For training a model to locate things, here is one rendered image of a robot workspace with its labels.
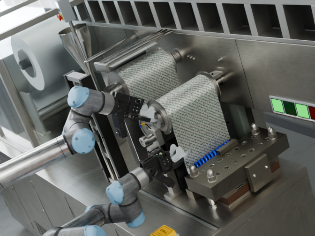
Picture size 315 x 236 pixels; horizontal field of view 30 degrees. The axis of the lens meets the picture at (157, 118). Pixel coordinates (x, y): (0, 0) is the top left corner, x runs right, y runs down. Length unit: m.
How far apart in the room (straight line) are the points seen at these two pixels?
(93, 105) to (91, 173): 0.84
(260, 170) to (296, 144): 2.10
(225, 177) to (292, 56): 0.50
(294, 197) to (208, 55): 0.65
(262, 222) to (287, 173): 0.22
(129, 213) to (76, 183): 0.67
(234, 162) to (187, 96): 0.31
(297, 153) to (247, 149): 1.95
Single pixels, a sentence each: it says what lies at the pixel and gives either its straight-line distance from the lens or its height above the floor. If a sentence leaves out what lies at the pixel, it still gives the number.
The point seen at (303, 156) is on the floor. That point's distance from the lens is 4.17.
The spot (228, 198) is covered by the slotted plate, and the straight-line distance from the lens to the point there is 2.21.
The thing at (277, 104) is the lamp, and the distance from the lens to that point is 2.20.
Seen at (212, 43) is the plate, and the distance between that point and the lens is 2.34.
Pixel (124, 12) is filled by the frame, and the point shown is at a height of 1.51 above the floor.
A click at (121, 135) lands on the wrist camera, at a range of 2.12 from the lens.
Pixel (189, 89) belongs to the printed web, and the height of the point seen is 1.30.
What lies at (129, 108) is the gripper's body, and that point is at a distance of 2.09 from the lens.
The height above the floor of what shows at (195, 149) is 1.08.
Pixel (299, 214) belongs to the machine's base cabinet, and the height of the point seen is 0.72.
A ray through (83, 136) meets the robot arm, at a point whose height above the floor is 1.42.
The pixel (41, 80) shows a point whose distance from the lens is 3.05.
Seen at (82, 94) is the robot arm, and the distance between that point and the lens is 1.99.
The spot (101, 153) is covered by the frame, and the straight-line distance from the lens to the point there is 2.61.
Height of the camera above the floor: 2.14
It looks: 23 degrees down
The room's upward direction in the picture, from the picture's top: 20 degrees counter-clockwise
